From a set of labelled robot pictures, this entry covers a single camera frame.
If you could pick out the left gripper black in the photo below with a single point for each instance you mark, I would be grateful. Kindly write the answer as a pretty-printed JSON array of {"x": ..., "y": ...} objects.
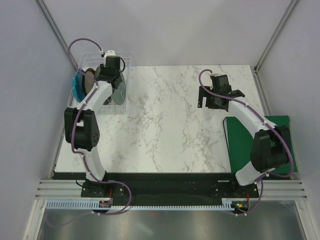
[{"x": 116, "y": 80}]

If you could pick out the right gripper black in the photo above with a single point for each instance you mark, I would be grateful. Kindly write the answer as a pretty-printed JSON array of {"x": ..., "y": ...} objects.
[{"x": 208, "y": 102}]

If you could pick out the pale green ceramic plate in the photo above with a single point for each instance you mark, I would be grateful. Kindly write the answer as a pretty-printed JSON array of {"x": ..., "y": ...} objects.
[{"x": 119, "y": 94}]

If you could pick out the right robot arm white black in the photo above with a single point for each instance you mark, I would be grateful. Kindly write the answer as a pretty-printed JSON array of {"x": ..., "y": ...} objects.
[{"x": 271, "y": 149}]

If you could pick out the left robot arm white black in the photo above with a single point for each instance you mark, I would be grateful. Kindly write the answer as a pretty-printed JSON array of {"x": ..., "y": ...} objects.
[{"x": 82, "y": 130}]

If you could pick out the brown rimmed beige plate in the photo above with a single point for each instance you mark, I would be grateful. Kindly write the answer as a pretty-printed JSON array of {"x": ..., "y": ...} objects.
[{"x": 88, "y": 81}]

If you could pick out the blue scalloped plate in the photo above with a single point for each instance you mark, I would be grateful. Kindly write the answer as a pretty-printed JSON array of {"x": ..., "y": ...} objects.
[{"x": 78, "y": 89}]

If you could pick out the green mat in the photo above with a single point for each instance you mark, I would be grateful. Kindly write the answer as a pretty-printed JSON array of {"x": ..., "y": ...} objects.
[{"x": 239, "y": 142}]

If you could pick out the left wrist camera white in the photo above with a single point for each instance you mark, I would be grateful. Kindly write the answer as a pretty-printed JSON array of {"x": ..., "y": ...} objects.
[{"x": 109, "y": 53}]

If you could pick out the white wire dish rack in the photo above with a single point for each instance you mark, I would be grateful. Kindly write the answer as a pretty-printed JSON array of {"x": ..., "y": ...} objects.
[{"x": 102, "y": 82}]

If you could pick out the left aluminium frame post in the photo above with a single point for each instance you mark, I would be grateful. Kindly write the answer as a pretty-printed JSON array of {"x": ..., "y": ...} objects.
[{"x": 55, "y": 30}]

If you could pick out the aluminium frame post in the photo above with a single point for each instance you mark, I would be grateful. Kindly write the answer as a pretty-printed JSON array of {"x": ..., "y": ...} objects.
[
  {"x": 276, "y": 33},
  {"x": 55, "y": 30}
]

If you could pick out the right cable duct white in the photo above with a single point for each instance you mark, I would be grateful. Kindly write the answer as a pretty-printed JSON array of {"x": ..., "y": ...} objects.
[{"x": 238, "y": 203}]

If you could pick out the cable duct white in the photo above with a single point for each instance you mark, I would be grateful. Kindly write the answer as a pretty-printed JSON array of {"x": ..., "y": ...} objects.
[
  {"x": 238, "y": 203},
  {"x": 79, "y": 204}
]

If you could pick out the aluminium rail front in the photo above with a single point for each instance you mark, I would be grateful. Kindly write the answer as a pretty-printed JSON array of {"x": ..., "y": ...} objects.
[{"x": 269, "y": 190}]

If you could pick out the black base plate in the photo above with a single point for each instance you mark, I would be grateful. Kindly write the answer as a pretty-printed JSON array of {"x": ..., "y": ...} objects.
[{"x": 161, "y": 202}]

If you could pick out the right aluminium frame post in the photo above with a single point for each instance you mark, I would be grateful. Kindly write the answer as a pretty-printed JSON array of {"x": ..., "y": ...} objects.
[{"x": 276, "y": 33}]

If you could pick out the left cable duct white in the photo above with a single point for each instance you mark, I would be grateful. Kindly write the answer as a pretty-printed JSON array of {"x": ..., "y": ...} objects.
[{"x": 79, "y": 204}]

